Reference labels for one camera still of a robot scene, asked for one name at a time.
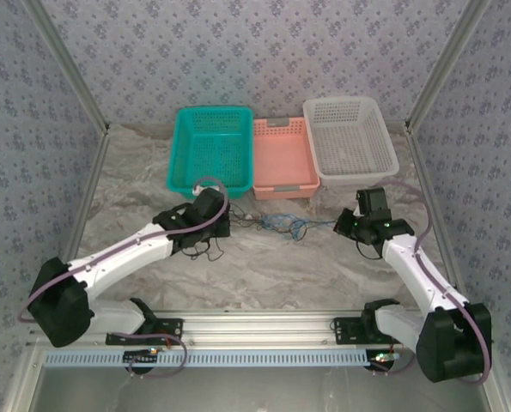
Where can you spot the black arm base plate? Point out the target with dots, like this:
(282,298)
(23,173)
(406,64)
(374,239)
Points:
(345,330)
(169,328)

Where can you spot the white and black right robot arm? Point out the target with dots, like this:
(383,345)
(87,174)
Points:
(403,266)

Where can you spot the teal perforated plastic basket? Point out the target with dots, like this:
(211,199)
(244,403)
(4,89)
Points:
(210,146)

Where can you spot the white perforated plastic basket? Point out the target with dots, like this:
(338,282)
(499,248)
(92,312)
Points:
(349,141)

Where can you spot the pink perforated plastic basket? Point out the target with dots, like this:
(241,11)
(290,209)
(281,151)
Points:
(283,159)

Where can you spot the grey metal sheet panel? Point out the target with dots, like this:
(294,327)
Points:
(255,390)

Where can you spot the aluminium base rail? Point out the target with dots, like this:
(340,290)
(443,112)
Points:
(255,328)

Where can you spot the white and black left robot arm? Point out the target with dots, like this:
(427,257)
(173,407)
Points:
(126,262)

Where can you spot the aluminium frame post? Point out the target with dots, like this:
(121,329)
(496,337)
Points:
(445,64)
(72,68)

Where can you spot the small controller board with LED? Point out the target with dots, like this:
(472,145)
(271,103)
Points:
(384,358)
(141,356)

